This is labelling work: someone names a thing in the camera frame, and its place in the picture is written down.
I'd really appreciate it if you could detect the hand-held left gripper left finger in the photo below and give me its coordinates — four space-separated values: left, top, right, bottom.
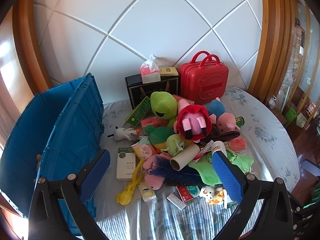
28 149 112 240

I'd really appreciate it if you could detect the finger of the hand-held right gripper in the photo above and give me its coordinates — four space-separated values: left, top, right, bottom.
291 195 320 219

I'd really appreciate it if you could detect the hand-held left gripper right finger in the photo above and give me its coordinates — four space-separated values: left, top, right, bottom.
212 150 294 240

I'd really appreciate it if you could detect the cardboard tube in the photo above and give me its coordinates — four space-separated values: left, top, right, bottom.
170 144 200 170

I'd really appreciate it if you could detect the small white box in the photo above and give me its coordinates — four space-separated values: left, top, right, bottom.
167 193 187 209

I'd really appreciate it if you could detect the blue plastic crate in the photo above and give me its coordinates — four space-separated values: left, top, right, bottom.
0 73 104 235

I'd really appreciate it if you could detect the green towel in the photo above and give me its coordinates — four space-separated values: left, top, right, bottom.
188 148 254 184

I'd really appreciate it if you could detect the small white orange plush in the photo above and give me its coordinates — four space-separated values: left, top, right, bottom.
199 185 227 205

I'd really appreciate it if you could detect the white green carton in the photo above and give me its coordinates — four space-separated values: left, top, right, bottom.
226 194 239 209

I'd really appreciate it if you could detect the white box green label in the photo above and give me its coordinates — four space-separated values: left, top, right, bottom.
116 147 137 181

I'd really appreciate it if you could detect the yellow plastic clamp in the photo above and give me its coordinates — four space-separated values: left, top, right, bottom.
115 158 146 206

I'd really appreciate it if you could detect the dark maroon slipper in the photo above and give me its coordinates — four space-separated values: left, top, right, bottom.
197 130 241 144

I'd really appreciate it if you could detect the black brush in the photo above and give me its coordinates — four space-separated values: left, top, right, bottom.
165 177 203 187

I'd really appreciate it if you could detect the red green medicine box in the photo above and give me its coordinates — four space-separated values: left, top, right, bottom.
176 185 207 202

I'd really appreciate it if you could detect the white plush toy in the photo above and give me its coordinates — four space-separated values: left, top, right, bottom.
108 127 135 141

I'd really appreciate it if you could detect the yellow white tissue pack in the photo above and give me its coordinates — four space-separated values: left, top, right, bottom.
138 181 157 202

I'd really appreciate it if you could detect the pastel mini tissue pack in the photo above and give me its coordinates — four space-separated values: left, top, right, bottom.
131 140 159 160

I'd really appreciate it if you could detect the pink pig plush with glasses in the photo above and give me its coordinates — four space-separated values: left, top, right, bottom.
144 154 173 190

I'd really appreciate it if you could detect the light green round plush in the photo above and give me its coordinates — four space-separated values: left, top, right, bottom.
161 134 194 155

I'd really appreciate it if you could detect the blue bristle duster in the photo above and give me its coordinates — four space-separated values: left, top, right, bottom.
150 155 200 180

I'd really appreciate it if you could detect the pig plush in blue shirt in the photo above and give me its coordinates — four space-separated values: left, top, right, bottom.
206 97 237 133

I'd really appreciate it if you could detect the red hooded pink plush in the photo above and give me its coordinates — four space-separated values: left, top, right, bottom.
174 99 217 143

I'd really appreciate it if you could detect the yellow duck plush green shell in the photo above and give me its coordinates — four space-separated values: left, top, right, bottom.
144 124 175 150

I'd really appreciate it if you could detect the long green box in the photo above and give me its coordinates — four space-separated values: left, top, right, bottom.
126 96 152 127

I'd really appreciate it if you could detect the green frog plush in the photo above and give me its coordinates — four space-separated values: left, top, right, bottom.
150 91 179 128

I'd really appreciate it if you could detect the red small suitcase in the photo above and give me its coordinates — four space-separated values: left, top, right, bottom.
179 51 230 105

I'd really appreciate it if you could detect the black gift box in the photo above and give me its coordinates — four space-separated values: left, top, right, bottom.
125 74 181 110

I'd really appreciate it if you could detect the pink white tissue pack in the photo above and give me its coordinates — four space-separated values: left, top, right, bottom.
139 54 161 84

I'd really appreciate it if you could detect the small beige box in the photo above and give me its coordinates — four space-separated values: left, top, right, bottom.
159 66 179 77

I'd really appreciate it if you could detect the wooden door frame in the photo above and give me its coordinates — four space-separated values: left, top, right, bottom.
247 0 303 100

